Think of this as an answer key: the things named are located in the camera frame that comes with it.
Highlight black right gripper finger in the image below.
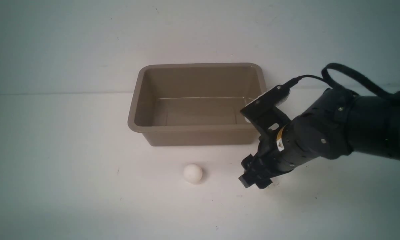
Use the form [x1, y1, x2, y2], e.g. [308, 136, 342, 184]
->
[255, 177, 273, 189]
[238, 173, 258, 188]

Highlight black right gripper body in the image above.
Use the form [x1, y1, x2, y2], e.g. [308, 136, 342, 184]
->
[241, 122, 292, 179]

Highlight white ping-pong ball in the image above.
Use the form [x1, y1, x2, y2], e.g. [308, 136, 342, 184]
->
[183, 164, 203, 184]

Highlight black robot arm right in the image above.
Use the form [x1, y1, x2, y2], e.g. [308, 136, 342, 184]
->
[239, 86, 400, 189]

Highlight tan plastic storage bin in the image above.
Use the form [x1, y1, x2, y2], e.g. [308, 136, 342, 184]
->
[127, 63, 266, 146]

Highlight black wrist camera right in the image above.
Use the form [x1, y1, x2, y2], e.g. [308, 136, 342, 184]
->
[240, 85, 291, 135]

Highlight black camera cable right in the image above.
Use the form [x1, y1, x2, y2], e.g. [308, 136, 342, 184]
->
[281, 63, 395, 99]

